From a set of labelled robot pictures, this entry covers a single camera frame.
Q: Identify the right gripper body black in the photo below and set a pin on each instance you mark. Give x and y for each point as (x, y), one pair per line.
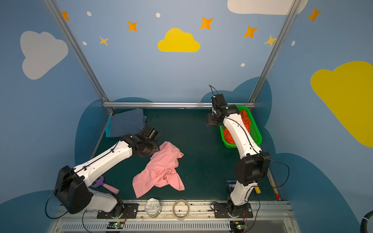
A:
(212, 119)

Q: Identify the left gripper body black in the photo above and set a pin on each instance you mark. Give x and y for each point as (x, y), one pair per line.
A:
(153, 147)

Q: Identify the pink t-shirt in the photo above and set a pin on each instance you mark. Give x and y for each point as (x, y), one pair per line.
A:
(160, 171)

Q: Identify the green plastic basket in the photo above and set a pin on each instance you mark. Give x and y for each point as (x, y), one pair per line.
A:
(255, 134)

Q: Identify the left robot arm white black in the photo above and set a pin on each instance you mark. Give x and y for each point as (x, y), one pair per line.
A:
(74, 185)

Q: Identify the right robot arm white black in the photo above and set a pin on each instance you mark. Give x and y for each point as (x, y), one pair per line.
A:
(254, 163)

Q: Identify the folded blue-grey t-shirt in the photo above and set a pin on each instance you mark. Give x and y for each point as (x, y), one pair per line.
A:
(129, 122)

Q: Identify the orange t-shirt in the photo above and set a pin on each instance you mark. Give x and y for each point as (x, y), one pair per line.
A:
(247, 122)

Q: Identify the purple pink toy rake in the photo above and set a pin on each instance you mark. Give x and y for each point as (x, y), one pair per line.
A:
(101, 182)

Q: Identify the clear tape roll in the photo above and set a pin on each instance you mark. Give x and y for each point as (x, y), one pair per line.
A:
(181, 209)

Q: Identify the left circuit board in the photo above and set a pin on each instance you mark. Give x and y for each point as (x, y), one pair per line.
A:
(115, 225)

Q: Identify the circuit board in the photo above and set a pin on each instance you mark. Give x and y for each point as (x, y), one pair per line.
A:
(237, 227)
(115, 225)

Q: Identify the right circuit board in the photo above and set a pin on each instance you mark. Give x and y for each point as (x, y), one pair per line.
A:
(237, 227)

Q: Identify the aluminium frame back bar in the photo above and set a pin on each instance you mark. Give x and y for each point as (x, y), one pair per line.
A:
(162, 105)

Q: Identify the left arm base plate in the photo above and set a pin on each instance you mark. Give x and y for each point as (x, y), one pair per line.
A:
(120, 211)

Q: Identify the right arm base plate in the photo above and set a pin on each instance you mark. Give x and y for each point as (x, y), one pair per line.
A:
(224, 210)

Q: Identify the aluminium front rail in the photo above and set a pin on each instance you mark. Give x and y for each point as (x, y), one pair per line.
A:
(201, 216)

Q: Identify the aluminium frame right post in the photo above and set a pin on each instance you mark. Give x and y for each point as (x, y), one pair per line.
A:
(284, 30)

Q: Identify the aluminium frame post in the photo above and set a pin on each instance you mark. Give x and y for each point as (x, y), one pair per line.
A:
(284, 30)
(68, 34)

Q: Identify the aluminium frame left post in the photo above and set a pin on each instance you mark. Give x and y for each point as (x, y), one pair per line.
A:
(68, 34)

